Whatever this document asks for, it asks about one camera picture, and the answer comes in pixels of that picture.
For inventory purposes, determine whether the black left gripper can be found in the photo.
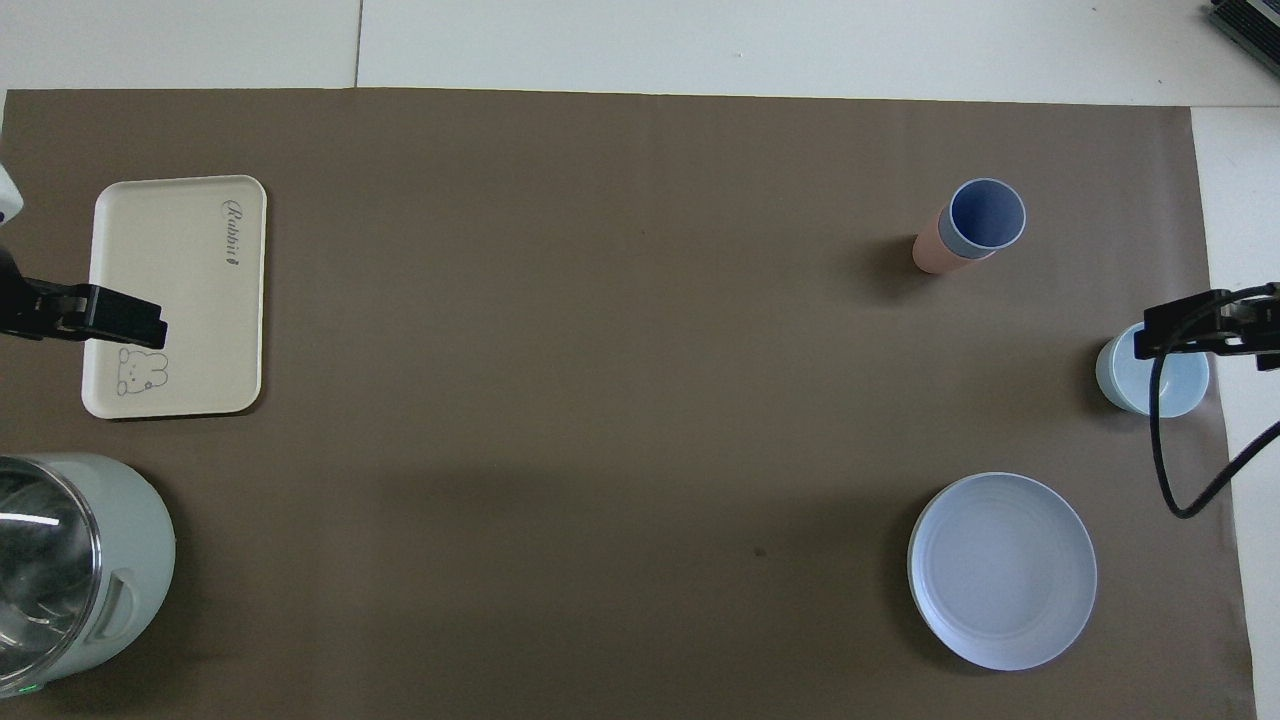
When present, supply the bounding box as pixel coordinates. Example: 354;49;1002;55
0;245;168;350

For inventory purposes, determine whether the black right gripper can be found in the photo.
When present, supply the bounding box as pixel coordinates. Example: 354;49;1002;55
1133;283;1280;372

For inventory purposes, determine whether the blue ribbed plastic cup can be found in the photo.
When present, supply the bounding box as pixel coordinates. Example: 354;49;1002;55
938;178;1027;261

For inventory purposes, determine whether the pink plastic cup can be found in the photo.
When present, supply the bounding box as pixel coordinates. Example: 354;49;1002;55
912;208;991;275

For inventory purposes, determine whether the cream rabbit print tray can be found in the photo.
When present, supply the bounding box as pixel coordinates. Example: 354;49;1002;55
81;175;268;419

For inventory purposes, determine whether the light blue bowl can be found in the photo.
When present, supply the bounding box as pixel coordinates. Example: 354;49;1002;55
1095;322;1210;419

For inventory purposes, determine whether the mint green electric pot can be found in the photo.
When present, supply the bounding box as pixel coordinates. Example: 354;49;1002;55
0;453;177;698

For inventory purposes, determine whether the glass pot lid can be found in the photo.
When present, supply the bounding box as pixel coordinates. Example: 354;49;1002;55
0;458;103;681

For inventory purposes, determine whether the pale blue round plate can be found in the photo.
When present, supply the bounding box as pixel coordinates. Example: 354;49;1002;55
907;472;1098;672

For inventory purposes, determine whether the grey ribbed device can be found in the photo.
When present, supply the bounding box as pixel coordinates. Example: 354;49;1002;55
1205;0;1280;63

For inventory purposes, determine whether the brown paper table mat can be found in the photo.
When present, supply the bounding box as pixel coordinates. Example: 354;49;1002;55
0;88;1257;720

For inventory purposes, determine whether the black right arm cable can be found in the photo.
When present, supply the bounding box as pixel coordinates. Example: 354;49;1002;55
1149;284;1280;519

